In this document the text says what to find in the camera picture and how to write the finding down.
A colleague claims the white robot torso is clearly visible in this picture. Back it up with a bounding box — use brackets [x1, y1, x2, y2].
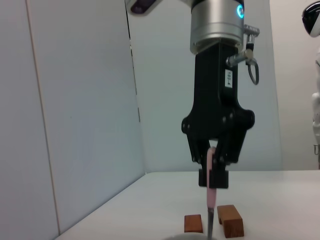
[310, 48, 320, 171]

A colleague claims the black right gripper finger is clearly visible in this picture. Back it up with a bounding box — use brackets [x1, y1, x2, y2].
[186, 133, 212, 187]
[210, 129, 247, 189]

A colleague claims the white black robot head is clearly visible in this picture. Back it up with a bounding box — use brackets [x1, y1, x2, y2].
[300, 0, 320, 39]

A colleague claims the flat wooden block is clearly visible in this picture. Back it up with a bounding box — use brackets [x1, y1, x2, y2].
[183, 214, 203, 234]

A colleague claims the right gripper cable with plug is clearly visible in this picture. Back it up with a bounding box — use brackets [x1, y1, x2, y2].
[225, 24, 261, 86]

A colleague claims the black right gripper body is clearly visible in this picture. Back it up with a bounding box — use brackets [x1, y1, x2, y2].
[181, 43, 256, 141]

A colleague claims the pink handled metal spoon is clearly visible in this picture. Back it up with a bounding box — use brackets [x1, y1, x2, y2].
[205, 146, 219, 239]

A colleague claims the notched wooden block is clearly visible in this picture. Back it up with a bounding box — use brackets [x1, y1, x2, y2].
[216, 204, 245, 238]

